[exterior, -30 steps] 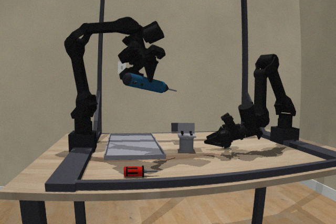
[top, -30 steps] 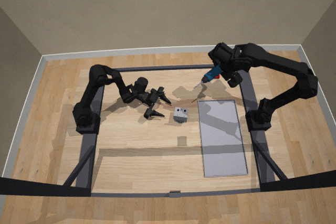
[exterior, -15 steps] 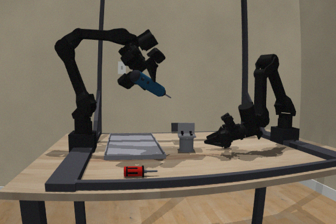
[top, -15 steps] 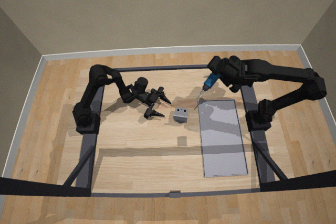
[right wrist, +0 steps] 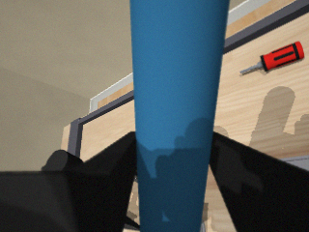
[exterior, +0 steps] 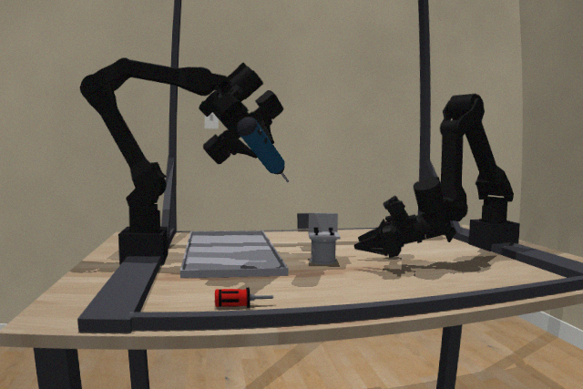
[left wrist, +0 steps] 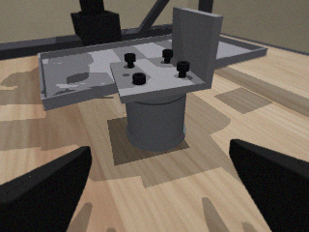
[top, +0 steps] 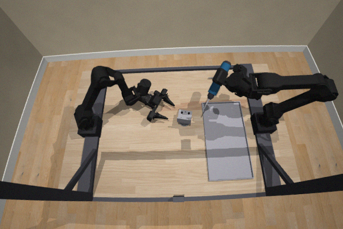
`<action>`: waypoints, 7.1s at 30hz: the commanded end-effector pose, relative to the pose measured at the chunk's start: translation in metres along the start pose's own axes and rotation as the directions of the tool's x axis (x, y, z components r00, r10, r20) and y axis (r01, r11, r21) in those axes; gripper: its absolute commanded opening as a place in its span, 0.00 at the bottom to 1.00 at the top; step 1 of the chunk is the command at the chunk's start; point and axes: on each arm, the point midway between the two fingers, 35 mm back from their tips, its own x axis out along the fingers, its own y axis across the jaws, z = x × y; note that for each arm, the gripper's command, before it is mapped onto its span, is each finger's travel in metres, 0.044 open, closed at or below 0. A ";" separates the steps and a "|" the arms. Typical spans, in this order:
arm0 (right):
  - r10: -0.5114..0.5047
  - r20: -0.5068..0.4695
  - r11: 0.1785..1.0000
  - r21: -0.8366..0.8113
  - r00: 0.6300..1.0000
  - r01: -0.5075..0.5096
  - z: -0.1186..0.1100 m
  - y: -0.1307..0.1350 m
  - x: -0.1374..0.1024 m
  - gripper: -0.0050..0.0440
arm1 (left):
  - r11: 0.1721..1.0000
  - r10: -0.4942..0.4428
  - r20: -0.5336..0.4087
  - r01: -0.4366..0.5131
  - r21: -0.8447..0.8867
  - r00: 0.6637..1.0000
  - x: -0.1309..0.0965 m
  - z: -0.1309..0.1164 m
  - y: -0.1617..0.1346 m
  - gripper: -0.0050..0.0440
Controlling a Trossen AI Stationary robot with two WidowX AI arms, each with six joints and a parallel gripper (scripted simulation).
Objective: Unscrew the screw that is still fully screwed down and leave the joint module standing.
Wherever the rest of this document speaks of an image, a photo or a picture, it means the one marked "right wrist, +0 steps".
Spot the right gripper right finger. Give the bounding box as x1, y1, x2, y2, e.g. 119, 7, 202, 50
210, 131, 309, 232

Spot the dark grey cylinder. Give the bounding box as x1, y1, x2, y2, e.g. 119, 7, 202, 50
200, 219, 206, 232

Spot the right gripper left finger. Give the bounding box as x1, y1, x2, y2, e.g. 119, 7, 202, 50
0, 131, 137, 232

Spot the red screwdriver handle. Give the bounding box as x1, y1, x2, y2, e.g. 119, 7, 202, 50
240, 42, 304, 73

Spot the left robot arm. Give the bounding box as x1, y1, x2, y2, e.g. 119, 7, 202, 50
42, 150, 83, 171

